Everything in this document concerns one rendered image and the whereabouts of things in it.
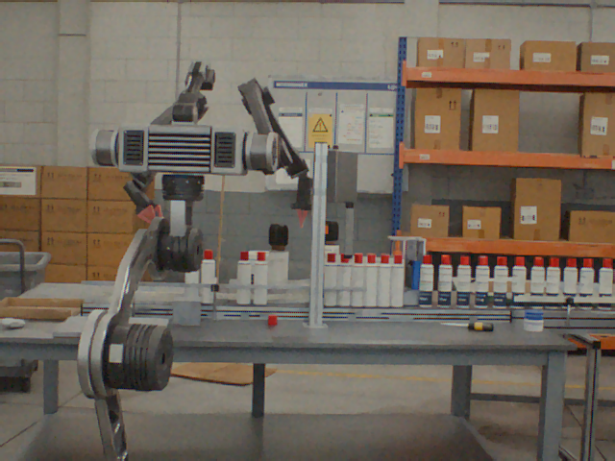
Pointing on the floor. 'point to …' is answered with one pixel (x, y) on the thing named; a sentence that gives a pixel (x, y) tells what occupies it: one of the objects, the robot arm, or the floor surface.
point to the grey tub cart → (36, 262)
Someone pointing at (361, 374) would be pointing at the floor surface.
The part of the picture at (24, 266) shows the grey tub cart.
